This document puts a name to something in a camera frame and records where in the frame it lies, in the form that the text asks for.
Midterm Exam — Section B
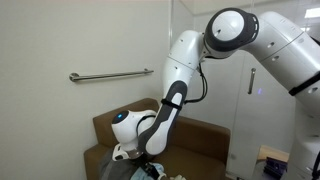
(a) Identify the metal wall grab bar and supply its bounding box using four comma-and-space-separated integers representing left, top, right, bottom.
69, 69, 153, 82

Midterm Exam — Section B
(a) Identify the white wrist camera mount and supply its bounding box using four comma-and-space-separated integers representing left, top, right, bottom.
112, 143, 129, 161

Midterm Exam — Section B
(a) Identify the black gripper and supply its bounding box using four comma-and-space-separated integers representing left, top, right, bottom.
141, 162, 160, 179

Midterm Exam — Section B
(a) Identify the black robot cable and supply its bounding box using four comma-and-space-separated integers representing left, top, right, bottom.
183, 61, 209, 105

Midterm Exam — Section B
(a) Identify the light blue towel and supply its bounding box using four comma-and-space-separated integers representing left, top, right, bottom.
130, 163, 166, 180

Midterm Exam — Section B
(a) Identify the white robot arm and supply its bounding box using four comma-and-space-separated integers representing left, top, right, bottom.
112, 8, 320, 180

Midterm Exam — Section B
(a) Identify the metal door handle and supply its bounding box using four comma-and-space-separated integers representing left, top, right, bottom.
248, 68, 256, 94

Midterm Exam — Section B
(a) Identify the grey terry towel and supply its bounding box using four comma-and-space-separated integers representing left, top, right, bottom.
98, 148, 140, 180

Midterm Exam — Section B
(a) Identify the brown leather armchair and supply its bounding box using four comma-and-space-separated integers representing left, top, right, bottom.
84, 98, 230, 180

